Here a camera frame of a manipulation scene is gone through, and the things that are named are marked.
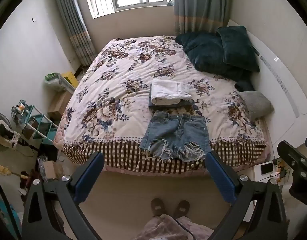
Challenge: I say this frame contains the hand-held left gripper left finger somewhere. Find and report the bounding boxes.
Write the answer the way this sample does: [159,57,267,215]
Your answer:
[21,151,105,240]

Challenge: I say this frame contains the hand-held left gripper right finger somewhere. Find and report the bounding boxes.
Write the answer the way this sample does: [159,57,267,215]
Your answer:
[205,151,289,240]

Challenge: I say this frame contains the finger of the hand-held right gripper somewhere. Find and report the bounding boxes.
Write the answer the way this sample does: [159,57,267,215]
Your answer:
[277,141,307,172]

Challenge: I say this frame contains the blue denim shorts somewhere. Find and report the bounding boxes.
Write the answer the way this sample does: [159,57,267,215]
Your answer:
[139,110,213,163]

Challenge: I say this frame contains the folded white pants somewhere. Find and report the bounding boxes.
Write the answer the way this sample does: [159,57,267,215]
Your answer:
[150,78,192,106]

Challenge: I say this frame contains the black phone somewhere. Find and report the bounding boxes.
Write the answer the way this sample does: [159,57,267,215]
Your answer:
[260,163,274,175]

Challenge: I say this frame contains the small cardboard box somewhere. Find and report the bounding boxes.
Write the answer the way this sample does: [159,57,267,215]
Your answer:
[42,160,63,181]

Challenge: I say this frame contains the white nightstand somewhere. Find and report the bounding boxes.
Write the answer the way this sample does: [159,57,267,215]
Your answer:
[243,161,294,223]

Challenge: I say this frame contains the person's right brown slipper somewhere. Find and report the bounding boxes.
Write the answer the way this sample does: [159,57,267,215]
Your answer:
[174,200,190,218]

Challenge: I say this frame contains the person's brown slipper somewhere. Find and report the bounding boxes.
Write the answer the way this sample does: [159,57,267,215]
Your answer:
[174,200,190,218]
[150,198,165,217]

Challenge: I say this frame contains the grey pillow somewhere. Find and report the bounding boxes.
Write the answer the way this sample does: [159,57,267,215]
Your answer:
[238,91,274,120]

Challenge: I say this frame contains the teal storage rack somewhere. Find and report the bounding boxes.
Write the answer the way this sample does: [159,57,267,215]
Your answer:
[11,99,60,146]

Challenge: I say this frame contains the person's left brown slipper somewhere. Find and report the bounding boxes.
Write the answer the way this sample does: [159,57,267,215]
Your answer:
[150,198,165,217]

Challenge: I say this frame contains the white headboard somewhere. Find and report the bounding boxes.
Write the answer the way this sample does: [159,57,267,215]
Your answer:
[227,19,307,144]

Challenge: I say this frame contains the large cardboard box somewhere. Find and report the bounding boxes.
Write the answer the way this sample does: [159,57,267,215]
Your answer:
[47,90,74,120]

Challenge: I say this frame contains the small dark cushion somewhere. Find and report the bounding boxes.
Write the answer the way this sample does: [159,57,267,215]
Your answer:
[234,80,255,92]

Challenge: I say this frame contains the folded dark jeans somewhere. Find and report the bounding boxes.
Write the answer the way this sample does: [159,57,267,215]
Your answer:
[149,97,195,109]

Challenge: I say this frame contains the standing fan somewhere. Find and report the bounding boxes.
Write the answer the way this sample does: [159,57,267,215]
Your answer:
[0,113,22,153]

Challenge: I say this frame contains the yellow box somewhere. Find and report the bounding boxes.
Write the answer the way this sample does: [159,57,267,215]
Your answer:
[61,71,79,89]

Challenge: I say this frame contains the clear plastic bin green lid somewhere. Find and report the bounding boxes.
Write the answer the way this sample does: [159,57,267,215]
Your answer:
[45,72,76,93]

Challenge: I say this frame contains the floral quilt bed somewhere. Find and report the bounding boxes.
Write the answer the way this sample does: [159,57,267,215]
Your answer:
[56,35,271,174]

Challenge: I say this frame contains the large dark green pillow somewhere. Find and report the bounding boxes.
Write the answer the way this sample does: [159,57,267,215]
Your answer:
[216,26,260,72]
[175,32,251,81]

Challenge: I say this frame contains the grey striped curtain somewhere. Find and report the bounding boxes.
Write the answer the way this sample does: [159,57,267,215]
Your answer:
[173,0,233,36]
[52,0,96,67]

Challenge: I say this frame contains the charger cables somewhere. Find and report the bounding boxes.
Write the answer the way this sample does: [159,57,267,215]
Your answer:
[258,158,292,183]

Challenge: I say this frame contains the yellow handled broom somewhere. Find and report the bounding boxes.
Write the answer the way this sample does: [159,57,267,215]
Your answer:
[0,162,29,180]

